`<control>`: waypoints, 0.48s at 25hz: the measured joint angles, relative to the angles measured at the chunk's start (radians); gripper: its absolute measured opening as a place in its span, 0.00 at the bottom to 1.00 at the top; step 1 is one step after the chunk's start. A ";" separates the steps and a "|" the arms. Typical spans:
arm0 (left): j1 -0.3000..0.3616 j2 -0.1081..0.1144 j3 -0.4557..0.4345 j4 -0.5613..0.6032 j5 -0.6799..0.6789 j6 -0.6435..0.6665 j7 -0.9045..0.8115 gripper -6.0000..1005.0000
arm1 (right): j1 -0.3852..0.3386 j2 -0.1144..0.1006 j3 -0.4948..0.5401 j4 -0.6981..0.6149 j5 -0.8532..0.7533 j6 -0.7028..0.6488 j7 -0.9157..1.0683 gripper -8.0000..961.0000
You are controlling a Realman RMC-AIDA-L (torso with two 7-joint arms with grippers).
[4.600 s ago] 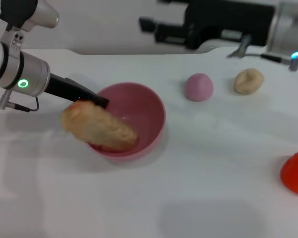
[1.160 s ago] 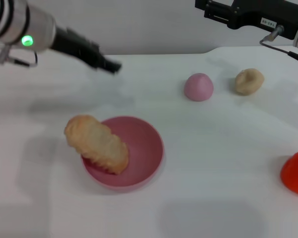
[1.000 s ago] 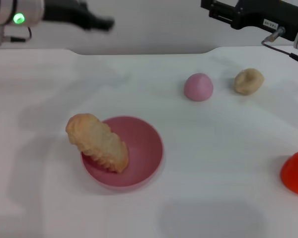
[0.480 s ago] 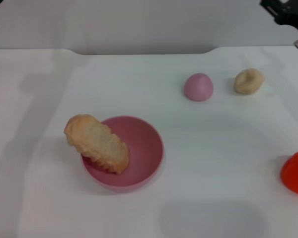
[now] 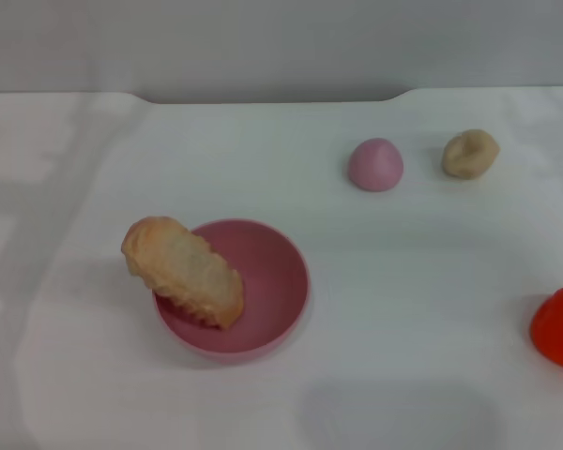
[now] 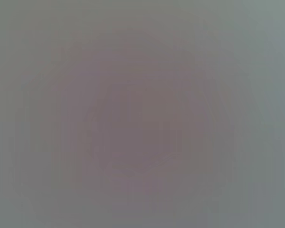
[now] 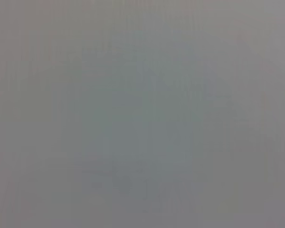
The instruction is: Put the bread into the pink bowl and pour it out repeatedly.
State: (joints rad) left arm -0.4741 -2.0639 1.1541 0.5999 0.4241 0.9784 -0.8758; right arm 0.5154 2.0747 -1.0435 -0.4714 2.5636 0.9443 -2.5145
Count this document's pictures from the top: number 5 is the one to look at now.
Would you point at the pink bowl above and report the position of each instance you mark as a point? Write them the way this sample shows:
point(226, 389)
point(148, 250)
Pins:
point(267, 290)

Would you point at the orange striped bread loaf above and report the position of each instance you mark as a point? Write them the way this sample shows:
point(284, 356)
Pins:
point(183, 272)

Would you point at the pink round bun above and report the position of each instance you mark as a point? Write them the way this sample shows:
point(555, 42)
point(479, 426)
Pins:
point(375, 164)

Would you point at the cream folded bun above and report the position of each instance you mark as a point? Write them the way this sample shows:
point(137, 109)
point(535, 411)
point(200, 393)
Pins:
point(469, 154)

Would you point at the red bun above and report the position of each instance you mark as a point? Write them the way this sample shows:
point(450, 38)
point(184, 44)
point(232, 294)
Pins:
point(560, 333)

